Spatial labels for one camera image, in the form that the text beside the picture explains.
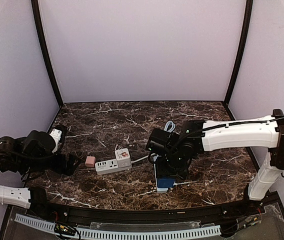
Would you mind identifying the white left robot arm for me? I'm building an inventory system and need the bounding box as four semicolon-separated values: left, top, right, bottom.
0;126;82;209

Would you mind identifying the white power strip with USB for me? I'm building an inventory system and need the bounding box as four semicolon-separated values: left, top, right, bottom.
95;159;132;175

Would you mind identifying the small circuit board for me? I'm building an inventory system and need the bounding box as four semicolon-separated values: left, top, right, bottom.
54;223;76;236

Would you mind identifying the black frame rail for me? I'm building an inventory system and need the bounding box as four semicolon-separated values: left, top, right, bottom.
0;191;284;240

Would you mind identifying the pink USB charger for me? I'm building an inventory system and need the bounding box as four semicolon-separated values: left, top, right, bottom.
85;156;96;168

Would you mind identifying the white slotted cable duct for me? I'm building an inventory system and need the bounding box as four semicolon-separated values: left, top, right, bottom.
14;213;221;240

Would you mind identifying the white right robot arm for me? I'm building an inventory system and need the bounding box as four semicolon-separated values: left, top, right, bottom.
146;109;284;201

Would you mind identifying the light blue power strip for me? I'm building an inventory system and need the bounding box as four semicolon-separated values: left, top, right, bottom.
153;156;169;194

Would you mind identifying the blue cube socket adapter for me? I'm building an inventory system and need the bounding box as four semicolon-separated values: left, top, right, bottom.
156;177;175;189

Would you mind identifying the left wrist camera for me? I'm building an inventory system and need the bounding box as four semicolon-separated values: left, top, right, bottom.
49;124;68;154

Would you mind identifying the white cube socket adapter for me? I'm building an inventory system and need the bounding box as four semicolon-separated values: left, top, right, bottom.
115;148;132;168

